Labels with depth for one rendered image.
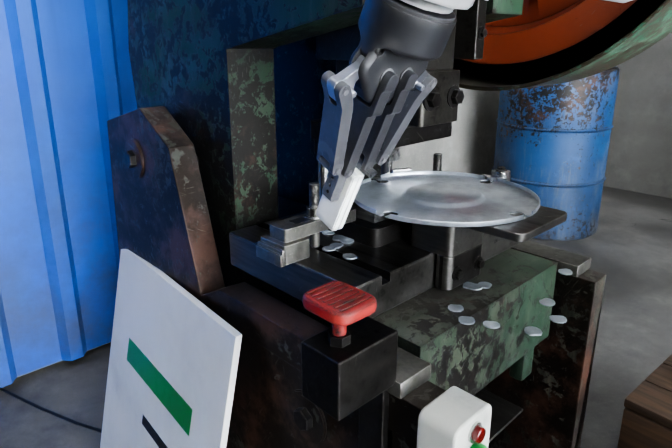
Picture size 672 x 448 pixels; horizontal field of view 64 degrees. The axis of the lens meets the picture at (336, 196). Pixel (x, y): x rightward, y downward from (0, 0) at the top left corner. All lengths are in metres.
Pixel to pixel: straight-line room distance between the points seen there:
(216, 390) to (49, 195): 1.04
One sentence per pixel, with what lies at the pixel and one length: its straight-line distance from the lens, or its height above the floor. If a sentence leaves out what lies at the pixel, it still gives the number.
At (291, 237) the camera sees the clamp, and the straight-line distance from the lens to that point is 0.80.
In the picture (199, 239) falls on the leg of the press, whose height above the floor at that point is 0.68.
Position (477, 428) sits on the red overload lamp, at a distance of 0.66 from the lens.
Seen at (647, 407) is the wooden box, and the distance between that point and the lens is 1.25.
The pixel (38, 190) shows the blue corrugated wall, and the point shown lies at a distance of 1.82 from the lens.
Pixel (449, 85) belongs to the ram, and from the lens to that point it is 0.87.
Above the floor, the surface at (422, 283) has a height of 0.66.
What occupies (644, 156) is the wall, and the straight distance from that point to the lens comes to 4.22.
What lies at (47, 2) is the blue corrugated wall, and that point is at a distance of 1.81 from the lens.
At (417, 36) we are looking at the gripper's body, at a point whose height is 1.02.
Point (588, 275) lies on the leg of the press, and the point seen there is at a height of 0.62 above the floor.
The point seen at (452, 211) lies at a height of 0.78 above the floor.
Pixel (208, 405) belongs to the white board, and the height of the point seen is 0.45.
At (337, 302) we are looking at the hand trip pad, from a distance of 0.57.
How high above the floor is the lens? 1.02
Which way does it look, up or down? 16 degrees down
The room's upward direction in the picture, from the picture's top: straight up
